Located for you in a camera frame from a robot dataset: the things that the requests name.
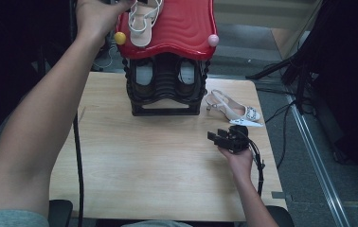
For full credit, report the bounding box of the white slingback heeled shoe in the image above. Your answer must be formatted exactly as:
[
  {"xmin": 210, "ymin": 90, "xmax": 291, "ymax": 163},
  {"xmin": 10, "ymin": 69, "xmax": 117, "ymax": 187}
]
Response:
[
  {"xmin": 127, "ymin": 0, "xmax": 165, "ymax": 48},
  {"xmin": 205, "ymin": 89, "xmax": 261, "ymax": 123}
]

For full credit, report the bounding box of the metal floor rail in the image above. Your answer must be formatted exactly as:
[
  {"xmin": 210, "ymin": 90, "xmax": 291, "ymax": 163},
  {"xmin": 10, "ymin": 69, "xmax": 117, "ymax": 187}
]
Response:
[{"xmin": 285, "ymin": 94, "xmax": 351, "ymax": 227}]

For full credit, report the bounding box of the left hand-held gripper black cable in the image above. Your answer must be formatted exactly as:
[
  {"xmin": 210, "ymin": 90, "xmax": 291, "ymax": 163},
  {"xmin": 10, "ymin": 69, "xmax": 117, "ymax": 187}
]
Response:
[{"xmin": 72, "ymin": 113, "xmax": 85, "ymax": 227}]

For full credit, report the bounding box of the grey tape piece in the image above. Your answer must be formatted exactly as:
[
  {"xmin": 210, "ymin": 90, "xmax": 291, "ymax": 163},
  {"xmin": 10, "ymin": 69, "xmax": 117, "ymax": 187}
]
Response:
[{"xmin": 271, "ymin": 190, "xmax": 292, "ymax": 201}]

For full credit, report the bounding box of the black chair armrest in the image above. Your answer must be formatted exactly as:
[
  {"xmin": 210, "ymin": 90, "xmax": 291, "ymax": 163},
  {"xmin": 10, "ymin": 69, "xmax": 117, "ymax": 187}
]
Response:
[
  {"xmin": 48, "ymin": 199, "xmax": 74, "ymax": 227},
  {"xmin": 263, "ymin": 205, "xmax": 295, "ymax": 227}
]

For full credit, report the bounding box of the dark curtain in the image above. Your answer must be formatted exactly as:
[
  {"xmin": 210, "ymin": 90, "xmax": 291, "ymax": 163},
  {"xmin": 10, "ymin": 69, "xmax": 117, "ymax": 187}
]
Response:
[
  {"xmin": 0, "ymin": 0, "xmax": 83, "ymax": 149},
  {"xmin": 294, "ymin": 0, "xmax": 358, "ymax": 190}
]

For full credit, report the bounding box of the red and black shoe rack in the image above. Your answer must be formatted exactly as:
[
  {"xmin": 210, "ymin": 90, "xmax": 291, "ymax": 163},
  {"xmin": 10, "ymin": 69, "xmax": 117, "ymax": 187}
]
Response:
[{"xmin": 114, "ymin": 0, "xmax": 221, "ymax": 117}]

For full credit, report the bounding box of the black leather lace-up shoe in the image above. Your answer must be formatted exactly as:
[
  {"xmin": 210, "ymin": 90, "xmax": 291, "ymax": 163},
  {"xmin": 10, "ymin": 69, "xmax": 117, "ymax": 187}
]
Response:
[
  {"xmin": 132, "ymin": 58, "xmax": 156, "ymax": 99},
  {"xmin": 174, "ymin": 58, "xmax": 201, "ymax": 98}
]

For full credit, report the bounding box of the person's left hand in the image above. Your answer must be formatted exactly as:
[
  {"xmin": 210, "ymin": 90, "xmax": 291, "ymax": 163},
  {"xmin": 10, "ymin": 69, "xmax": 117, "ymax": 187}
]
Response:
[{"xmin": 75, "ymin": 0, "xmax": 135, "ymax": 43}]

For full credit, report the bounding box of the hand-held gripper black cable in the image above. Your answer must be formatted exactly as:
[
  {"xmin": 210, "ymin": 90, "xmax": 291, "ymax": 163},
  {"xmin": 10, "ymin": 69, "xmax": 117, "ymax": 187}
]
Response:
[
  {"xmin": 239, "ymin": 130, "xmax": 266, "ymax": 198},
  {"xmin": 72, "ymin": 113, "xmax": 85, "ymax": 227}
]

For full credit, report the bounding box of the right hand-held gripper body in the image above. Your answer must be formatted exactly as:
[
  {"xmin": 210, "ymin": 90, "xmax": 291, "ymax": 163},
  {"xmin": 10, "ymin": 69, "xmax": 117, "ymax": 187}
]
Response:
[{"xmin": 220, "ymin": 117, "xmax": 264, "ymax": 155}]

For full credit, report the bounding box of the right hand-held gripper black cable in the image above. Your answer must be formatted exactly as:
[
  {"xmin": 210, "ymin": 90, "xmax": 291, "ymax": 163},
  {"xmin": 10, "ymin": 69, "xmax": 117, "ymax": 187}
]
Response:
[{"xmin": 239, "ymin": 130, "xmax": 266, "ymax": 198}]

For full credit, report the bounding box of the white floor cable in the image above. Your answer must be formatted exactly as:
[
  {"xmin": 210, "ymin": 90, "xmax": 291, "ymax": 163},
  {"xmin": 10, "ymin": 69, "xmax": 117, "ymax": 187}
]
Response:
[{"xmin": 91, "ymin": 46, "xmax": 118, "ymax": 71}]

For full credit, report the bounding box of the black metal stand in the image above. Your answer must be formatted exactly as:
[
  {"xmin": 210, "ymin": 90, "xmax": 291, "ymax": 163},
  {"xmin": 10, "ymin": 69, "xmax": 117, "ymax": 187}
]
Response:
[{"xmin": 244, "ymin": 46, "xmax": 314, "ymax": 115}]

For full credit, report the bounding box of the black floor cable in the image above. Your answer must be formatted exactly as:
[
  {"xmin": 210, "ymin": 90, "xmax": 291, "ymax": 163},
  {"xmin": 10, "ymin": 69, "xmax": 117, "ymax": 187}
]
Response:
[{"xmin": 263, "ymin": 100, "xmax": 295, "ymax": 170}]

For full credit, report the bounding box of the person's right hand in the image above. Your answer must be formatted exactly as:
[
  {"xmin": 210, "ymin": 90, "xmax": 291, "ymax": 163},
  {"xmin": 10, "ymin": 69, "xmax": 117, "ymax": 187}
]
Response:
[{"xmin": 217, "ymin": 146, "xmax": 255, "ymax": 184}]

